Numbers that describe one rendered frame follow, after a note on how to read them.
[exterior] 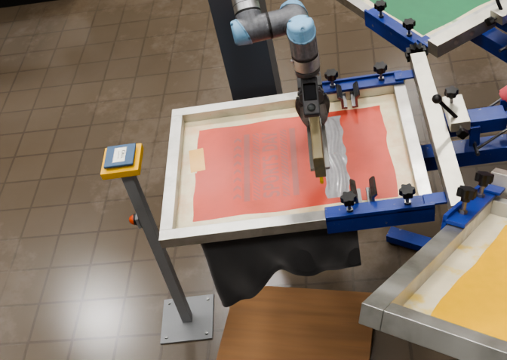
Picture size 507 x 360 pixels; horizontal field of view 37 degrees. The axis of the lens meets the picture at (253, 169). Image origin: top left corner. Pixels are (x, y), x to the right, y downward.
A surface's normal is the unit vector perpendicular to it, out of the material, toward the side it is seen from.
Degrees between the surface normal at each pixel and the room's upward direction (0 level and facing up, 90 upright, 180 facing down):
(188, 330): 0
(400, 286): 32
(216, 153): 0
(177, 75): 0
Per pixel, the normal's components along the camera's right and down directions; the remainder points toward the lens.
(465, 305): 0.11, -0.95
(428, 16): -0.18, -0.70
